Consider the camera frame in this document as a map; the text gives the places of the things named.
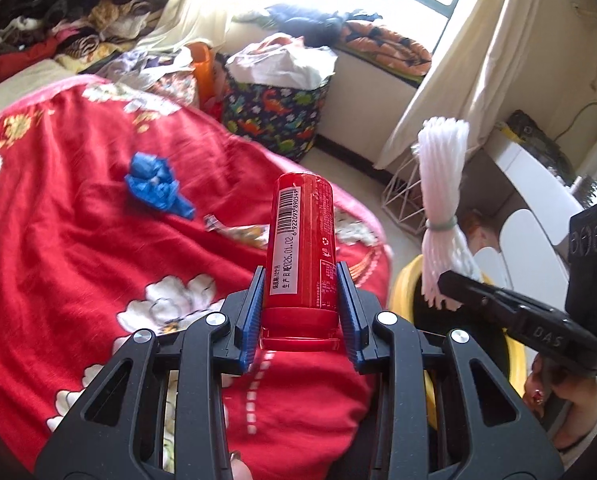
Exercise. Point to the blue plastic bag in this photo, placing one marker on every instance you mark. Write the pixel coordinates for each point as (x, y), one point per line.
(153, 185)

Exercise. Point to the cream curtain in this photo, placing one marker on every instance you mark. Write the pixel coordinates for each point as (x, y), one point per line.
(193, 0)
(458, 60)

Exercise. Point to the red cylinder bottle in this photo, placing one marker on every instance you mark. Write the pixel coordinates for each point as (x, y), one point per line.
(303, 260)

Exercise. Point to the pile of dark clothes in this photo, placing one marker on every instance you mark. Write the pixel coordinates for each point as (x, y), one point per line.
(53, 5)

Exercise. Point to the dark blue clothes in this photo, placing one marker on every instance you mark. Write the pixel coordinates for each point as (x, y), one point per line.
(318, 22)

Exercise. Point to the dinosaur print fabric basket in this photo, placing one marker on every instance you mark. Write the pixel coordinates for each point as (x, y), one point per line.
(273, 115)

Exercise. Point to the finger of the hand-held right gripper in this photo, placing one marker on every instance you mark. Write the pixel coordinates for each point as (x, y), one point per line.
(478, 297)

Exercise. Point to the beige bedsheet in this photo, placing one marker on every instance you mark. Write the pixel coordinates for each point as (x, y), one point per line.
(18, 80)

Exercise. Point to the red floral blanket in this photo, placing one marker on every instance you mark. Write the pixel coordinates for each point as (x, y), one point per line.
(53, 260)

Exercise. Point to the white curved board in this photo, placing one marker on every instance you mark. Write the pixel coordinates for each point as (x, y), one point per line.
(523, 240)

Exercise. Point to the yellow snack wrapper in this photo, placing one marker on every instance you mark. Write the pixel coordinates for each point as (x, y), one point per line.
(243, 235)

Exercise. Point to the floral patterned cloth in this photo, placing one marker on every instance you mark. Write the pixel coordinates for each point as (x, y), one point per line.
(173, 87)

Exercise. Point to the yellow trash bin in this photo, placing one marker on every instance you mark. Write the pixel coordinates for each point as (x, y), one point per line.
(401, 285)

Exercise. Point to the white foam net bundle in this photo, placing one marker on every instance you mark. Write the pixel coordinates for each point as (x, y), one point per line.
(443, 170)

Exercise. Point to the white grey cloth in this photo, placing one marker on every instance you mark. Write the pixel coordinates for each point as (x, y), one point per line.
(138, 62)

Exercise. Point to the person's right hand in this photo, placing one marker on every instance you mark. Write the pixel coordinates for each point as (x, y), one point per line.
(586, 410)

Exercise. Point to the orange patterned quilt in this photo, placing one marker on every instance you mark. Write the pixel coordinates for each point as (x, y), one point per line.
(393, 45)

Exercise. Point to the orange plastic chair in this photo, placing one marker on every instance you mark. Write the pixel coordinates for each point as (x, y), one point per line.
(201, 70)

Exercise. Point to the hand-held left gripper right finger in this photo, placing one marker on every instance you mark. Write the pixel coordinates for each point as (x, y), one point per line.
(348, 320)

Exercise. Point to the white plastic bag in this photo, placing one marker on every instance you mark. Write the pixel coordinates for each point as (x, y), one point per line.
(288, 65)

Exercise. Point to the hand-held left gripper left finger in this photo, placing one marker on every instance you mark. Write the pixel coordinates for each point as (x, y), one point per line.
(251, 320)

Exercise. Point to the person's left hand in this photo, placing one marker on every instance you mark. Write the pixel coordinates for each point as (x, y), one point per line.
(241, 470)

